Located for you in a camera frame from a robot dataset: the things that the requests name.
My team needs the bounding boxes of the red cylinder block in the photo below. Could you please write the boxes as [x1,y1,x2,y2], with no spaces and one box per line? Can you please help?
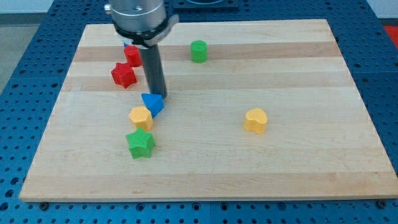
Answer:
[124,45,142,67]

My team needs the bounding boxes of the wooden board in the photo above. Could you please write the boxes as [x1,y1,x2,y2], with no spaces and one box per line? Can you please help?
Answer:
[19,19,397,202]

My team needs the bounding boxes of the red star block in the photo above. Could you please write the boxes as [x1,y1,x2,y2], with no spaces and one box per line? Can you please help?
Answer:
[111,62,137,88]

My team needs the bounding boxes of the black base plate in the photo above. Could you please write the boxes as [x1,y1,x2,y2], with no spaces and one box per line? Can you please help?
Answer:
[170,0,241,9]

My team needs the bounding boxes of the blue triangle block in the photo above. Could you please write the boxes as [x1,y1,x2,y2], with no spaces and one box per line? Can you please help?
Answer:
[141,93,164,118]

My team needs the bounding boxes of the green star block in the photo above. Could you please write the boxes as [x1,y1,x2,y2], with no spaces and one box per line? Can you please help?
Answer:
[125,128,155,159]

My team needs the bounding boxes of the green cylinder block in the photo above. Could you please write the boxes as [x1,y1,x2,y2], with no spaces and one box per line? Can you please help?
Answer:
[190,40,208,63]

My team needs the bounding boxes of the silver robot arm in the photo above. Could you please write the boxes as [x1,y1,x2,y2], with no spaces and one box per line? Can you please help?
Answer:
[104,0,179,98]

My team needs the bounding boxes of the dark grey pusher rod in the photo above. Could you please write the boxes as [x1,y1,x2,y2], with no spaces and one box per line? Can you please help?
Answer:
[139,45,167,99]

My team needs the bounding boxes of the yellow hexagon block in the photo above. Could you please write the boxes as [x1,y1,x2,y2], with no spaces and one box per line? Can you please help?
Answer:
[128,106,153,131]

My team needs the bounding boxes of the yellow heart block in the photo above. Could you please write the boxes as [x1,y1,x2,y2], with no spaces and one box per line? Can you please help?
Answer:
[243,108,268,134]

